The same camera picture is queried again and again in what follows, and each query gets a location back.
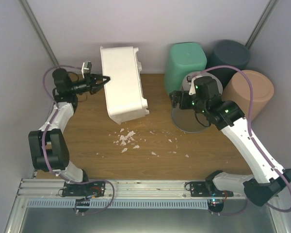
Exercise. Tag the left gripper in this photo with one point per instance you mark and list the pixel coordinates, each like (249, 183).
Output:
(94, 87)

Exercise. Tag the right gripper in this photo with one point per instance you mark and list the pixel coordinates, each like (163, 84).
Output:
(175, 100)

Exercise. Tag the silver wire mesh bin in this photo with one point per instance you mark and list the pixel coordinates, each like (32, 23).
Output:
(186, 120)

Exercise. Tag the white plastic tub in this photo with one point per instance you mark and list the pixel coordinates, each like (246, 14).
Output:
(124, 92)

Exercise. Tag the green plastic bin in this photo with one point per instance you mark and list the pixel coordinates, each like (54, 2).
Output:
(183, 58)

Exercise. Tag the dark grey plastic bin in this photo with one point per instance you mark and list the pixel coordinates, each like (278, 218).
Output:
(229, 53)

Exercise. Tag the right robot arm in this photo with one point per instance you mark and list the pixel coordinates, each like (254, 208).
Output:
(268, 177)

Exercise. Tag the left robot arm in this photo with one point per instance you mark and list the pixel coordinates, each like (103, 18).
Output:
(49, 152)

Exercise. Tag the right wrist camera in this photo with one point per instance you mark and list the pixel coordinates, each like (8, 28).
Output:
(192, 90)

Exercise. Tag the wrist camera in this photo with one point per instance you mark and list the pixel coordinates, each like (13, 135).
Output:
(86, 69)
(192, 90)

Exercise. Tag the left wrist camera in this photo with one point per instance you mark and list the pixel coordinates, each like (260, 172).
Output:
(86, 69)

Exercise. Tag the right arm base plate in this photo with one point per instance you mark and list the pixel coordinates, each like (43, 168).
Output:
(202, 189)

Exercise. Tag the grey slotted cable duct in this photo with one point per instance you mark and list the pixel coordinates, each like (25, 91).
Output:
(125, 203)

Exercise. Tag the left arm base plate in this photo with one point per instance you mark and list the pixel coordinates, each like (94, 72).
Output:
(91, 190)

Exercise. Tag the left aluminium frame post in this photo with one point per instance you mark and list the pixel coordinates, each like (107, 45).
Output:
(38, 30)

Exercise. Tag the aluminium frame post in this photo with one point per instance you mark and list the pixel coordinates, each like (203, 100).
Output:
(269, 8)
(38, 30)

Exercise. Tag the right aluminium frame post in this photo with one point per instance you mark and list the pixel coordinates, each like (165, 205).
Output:
(269, 8)

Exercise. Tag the aluminium mounting rail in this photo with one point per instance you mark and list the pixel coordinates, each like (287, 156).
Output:
(124, 189)

